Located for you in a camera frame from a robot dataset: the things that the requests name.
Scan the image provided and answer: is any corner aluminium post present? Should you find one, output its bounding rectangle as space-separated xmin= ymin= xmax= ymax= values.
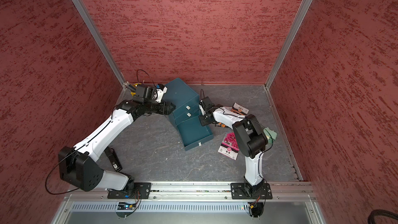
xmin=265 ymin=0 xmax=313 ymax=90
xmin=72 ymin=0 xmax=126 ymax=87

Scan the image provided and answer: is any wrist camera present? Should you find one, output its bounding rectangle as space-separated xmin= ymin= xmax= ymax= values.
xmin=199 ymin=96 xmax=215 ymax=116
xmin=155 ymin=84 xmax=167 ymax=103

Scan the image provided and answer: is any black cable bundle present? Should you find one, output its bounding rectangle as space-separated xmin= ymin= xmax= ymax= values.
xmin=367 ymin=209 xmax=398 ymax=224

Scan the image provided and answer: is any right corner aluminium post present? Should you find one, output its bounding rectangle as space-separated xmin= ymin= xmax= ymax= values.
xmin=265 ymin=0 xmax=313 ymax=90

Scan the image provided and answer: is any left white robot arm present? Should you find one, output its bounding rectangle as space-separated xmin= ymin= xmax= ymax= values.
xmin=56 ymin=100 xmax=176 ymax=199

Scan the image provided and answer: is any green pencil sharpener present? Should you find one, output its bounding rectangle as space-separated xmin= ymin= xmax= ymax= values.
xmin=263 ymin=128 xmax=277 ymax=145

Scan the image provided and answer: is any pink flower seed bag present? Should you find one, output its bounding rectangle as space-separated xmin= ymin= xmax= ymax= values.
xmin=218 ymin=133 xmax=239 ymax=160

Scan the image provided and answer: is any teal drawer cabinet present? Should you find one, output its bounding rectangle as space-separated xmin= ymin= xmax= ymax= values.
xmin=163 ymin=78 xmax=200 ymax=128

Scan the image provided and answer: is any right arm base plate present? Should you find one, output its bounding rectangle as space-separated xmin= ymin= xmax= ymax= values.
xmin=230 ymin=182 xmax=273 ymax=200

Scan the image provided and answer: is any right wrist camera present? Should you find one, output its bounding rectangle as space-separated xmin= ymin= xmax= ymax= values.
xmin=199 ymin=96 xmax=215 ymax=116

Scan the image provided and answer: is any yellow pen cup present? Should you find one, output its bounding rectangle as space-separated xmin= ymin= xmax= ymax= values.
xmin=130 ymin=83 xmax=145 ymax=94

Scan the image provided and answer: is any left corner aluminium post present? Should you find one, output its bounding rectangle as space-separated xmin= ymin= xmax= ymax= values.
xmin=72 ymin=0 xmax=126 ymax=87

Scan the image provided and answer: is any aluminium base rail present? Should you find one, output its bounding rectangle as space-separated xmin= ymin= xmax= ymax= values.
xmin=53 ymin=181 xmax=325 ymax=224

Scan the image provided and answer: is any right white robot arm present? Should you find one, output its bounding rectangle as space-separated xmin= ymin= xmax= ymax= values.
xmin=199 ymin=104 xmax=274 ymax=187

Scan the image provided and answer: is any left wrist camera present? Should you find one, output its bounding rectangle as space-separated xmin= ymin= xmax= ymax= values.
xmin=155 ymin=84 xmax=167 ymax=103

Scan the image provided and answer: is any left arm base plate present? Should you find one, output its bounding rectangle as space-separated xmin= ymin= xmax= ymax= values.
xmin=107 ymin=182 xmax=152 ymax=200

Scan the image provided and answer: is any teal bottom drawer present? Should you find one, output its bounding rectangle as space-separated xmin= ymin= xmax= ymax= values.
xmin=177 ymin=117 xmax=214 ymax=151

